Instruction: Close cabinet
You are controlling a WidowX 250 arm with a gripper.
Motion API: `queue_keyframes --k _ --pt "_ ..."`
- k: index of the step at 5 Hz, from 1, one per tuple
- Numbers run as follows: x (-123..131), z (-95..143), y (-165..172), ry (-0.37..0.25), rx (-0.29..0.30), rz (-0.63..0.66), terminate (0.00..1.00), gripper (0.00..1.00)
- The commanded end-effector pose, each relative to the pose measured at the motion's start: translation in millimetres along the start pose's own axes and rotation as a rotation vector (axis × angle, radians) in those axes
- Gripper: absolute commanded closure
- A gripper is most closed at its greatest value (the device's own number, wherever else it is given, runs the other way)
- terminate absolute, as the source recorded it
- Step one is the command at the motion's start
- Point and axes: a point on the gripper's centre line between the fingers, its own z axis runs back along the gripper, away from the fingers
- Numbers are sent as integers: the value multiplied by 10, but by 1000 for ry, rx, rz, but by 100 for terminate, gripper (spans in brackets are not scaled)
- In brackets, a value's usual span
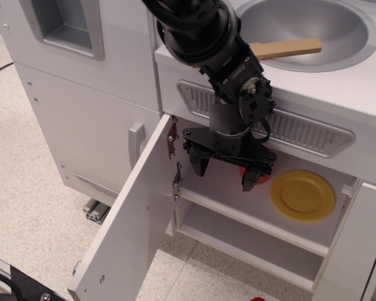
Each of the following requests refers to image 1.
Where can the grey ribbed vent panel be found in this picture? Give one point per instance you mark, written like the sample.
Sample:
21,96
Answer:
295,130

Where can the red object at bottom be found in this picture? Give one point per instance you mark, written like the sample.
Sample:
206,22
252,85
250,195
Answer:
257,299

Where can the silver fridge door handle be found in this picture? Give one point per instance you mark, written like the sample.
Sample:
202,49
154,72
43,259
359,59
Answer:
136,136

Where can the lower metal door hinge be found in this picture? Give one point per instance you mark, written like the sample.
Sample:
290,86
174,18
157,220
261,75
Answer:
177,182

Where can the grey recessed dispenser panel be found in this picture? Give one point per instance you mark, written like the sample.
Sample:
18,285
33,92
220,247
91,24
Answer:
74,26

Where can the black mounting plate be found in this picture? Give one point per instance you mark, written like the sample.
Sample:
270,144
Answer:
31,289

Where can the aluminium extrusion frame foot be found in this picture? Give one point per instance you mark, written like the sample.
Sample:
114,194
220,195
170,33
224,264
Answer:
96,211

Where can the white cabinet door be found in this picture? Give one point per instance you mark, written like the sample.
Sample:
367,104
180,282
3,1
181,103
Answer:
349,272
117,262

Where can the metal door hinge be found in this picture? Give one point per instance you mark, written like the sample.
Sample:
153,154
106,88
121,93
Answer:
177,182
172,136

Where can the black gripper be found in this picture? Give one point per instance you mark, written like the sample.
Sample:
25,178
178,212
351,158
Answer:
202,145

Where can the yellow plastic plate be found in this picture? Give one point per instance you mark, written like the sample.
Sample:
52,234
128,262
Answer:
302,195

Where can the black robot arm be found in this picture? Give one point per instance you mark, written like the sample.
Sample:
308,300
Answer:
206,34

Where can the white toy fridge unit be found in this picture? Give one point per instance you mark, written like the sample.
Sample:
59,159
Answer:
86,107

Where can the wooden spatula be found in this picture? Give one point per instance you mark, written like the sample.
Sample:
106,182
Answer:
286,48

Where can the silver cabinet door handle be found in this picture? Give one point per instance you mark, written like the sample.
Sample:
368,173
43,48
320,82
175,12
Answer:
76,267

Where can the white toy kitchen cabinet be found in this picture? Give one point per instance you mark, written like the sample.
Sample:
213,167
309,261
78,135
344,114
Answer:
215,209

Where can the silver round sink basin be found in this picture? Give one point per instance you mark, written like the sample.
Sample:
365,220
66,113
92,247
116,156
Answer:
347,34

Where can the red plastic cup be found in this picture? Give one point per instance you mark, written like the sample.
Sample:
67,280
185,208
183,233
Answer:
256,167

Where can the upper metal door hinge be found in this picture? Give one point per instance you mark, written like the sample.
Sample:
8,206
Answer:
172,136

